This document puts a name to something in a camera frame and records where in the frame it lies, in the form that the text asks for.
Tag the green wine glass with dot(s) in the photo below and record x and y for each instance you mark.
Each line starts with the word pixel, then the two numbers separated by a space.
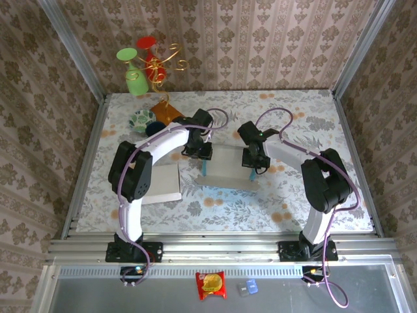
pixel 137 85

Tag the red wine glass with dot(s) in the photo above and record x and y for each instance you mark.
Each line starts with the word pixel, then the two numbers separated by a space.
pixel 145 42

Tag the aluminium mounting rail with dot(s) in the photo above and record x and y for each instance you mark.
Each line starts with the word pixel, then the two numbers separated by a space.
pixel 221 247

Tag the brown wooden board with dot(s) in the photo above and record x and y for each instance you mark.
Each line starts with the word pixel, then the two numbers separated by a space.
pixel 163 112

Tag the dark blue mug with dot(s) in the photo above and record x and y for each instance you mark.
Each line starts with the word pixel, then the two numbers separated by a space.
pixel 153 128

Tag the small blue card packet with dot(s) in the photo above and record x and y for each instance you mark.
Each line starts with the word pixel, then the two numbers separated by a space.
pixel 252 286

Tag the aluminium frame post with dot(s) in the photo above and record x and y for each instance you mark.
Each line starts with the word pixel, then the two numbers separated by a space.
pixel 361 42
pixel 75 49

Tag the small grey card packet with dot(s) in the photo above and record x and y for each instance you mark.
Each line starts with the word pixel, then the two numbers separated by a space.
pixel 241 289

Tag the small black controller board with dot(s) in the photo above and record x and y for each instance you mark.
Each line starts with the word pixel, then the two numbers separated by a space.
pixel 130 270
pixel 309 270

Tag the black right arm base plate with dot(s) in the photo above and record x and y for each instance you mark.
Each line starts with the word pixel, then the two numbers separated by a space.
pixel 282 247

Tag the aluminium table side rail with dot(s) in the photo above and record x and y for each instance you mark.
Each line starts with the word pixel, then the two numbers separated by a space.
pixel 92 137
pixel 342 109

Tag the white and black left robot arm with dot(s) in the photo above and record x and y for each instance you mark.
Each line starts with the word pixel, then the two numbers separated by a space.
pixel 133 176

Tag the blue paper box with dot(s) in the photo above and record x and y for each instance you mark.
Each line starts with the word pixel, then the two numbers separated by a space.
pixel 228 163

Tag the leaf pattern bowl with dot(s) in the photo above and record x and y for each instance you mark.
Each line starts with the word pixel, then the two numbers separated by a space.
pixel 140 118

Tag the red snack packet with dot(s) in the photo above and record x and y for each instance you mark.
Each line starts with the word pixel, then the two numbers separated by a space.
pixel 211 285

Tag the grey metal sheet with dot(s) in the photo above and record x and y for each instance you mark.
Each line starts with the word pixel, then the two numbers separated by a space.
pixel 163 296

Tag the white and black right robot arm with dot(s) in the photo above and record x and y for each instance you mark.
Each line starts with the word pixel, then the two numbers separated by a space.
pixel 325 182

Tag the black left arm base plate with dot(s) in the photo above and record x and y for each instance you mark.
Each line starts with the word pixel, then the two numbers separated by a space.
pixel 158 251

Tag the white paper box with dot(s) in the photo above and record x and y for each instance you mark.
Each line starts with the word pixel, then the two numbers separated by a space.
pixel 163 182

